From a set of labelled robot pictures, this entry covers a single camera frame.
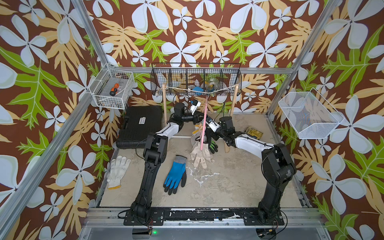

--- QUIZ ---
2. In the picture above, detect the white wire basket left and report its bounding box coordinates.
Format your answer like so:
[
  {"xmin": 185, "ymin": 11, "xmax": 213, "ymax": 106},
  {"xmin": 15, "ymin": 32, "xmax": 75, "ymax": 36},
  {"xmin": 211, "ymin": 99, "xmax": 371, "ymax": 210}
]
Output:
[{"xmin": 90, "ymin": 64, "xmax": 135, "ymax": 110}]

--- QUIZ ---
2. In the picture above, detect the white cotton glove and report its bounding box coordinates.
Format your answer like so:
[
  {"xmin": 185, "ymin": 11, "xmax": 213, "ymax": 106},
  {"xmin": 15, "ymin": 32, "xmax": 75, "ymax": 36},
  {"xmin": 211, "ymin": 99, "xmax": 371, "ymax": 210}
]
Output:
[{"xmin": 191, "ymin": 132, "xmax": 201, "ymax": 148}]

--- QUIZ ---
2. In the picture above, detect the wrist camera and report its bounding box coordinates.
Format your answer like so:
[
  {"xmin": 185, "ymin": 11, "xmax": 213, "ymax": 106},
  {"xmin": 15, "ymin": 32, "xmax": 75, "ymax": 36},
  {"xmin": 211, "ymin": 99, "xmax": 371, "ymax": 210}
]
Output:
[
  {"xmin": 207, "ymin": 118, "xmax": 220, "ymax": 133},
  {"xmin": 190, "ymin": 100, "xmax": 201, "ymax": 115}
]

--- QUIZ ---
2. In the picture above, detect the black wire basket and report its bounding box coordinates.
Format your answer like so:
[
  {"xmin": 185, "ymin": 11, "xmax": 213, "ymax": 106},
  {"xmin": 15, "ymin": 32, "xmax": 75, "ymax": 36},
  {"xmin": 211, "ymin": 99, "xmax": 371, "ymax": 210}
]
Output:
[{"xmin": 151, "ymin": 63, "xmax": 243, "ymax": 97}]

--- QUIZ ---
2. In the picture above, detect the wooden drying rack frame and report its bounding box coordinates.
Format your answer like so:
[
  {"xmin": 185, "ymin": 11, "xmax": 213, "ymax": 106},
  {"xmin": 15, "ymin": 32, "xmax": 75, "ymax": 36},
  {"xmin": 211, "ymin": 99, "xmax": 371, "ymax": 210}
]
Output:
[{"xmin": 154, "ymin": 83, "xmax": 240, "ymax": 153}]

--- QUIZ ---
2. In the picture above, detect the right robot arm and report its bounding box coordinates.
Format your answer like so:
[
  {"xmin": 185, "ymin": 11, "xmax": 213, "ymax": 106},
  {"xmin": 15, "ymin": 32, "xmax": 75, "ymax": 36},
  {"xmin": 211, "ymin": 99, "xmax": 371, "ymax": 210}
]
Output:
[{"xmin": 205, "ymin": 116, "xmax": 297, "ymax": 224}]

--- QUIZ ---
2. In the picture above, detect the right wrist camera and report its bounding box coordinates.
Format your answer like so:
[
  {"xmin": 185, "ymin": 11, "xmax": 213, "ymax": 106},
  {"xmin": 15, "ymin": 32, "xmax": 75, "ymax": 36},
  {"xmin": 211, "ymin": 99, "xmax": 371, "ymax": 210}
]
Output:
[{"xmin": 207, "ymin": 118, "xmax": 220, "ymax": 133}]

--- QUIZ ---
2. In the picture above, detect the pink clip hanger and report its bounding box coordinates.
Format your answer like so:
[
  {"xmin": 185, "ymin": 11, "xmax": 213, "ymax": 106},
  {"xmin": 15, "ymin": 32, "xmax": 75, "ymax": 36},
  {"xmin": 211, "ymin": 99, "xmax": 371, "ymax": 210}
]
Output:
[{"xmin": 200, "ymin": 95, "xmax": 209, "ymax": 151}]

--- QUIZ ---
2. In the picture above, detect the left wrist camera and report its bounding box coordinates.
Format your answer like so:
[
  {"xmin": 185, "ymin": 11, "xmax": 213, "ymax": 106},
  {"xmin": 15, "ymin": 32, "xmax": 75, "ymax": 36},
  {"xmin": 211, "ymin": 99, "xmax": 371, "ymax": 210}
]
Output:
[{"xmin": 190, "ymin": 100, "xmax": 201, "ymax": 115}]

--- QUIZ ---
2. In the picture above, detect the orange black screwdriver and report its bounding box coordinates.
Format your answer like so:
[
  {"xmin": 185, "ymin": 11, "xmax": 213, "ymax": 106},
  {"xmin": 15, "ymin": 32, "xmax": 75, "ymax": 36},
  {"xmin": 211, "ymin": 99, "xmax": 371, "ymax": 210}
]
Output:
[{"xmin": 110, "ymin": 84, "xmax": 120, "ymax": 97}]

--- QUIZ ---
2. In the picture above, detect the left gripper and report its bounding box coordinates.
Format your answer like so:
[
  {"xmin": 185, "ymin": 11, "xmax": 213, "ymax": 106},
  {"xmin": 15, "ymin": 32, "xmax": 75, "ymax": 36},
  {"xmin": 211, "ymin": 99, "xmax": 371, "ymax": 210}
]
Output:
[{"xmin": 180, "ymin": 111, "xmax": 208, "ymax": 126}]

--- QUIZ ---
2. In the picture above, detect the blue object in basket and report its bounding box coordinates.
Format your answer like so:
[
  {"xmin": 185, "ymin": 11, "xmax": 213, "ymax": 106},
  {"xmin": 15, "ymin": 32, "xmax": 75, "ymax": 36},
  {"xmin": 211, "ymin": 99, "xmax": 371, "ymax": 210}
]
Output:
[{"xmin": 192, "ymin": 87, "xmax": 204, "ymax": 96}]

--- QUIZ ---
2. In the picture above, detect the black plastic tool case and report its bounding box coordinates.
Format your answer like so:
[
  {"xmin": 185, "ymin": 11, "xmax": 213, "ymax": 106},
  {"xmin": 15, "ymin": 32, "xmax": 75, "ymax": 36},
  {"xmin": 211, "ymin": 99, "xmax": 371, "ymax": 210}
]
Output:
[{"xmin": 116, "ymin": 106, "xmax": 163, "ymax": 150}]

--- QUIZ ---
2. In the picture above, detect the yellow drill bit box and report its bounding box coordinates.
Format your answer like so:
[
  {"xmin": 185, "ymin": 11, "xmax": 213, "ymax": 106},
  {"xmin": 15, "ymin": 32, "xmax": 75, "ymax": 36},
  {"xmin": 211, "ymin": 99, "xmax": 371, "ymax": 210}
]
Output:
[{"xmin": 245, "ymin": 126, "xmax": 263, "ymax": 140}]

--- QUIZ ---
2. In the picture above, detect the green rubber glove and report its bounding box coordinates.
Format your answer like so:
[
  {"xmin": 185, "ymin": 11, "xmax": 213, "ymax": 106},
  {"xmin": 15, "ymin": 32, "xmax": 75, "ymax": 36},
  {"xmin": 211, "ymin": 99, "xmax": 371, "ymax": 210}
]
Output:
[{"xmin": 207, "ymin": 137, "xmax": 218, "ymax": 154}]

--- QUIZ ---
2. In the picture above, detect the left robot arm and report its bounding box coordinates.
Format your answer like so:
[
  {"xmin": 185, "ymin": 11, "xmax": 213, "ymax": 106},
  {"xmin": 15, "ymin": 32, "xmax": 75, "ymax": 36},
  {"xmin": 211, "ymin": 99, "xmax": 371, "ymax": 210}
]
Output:
[{"xmin": 130, "ymin": 100, "xmax": 204, "ymax": 225}]

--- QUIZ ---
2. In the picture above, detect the clear bottle in basket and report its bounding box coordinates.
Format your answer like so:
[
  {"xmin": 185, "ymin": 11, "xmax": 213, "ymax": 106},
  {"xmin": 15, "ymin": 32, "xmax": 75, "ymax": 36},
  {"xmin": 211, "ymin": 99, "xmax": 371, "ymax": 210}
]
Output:
[{"xmin": 207, "ymin": 77, "xmax": 219, "ymax": 92}]

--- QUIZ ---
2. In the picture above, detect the blue rubber glove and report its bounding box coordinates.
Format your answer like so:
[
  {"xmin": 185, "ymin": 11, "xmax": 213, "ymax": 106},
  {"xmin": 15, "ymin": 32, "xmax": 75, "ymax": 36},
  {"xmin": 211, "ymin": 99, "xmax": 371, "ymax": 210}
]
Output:
[{"xmin": 163, "ymin": 155, "xmax": 187, "ymax": 195}]

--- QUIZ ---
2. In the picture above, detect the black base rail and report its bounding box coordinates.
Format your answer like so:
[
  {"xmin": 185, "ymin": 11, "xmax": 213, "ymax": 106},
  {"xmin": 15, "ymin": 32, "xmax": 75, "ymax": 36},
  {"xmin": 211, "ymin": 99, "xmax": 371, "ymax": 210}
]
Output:
[{"xmin": 118, "ymin": 208, "xmax": 285, "ymax": 227}]

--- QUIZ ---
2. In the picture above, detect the white mesh basket right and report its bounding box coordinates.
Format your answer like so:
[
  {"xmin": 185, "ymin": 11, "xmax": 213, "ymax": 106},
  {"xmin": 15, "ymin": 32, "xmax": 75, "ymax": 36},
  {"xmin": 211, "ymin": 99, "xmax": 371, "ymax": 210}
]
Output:
[{"xmin": 278, "ymin": 88, "xmax": 345, "ymax": 140}]

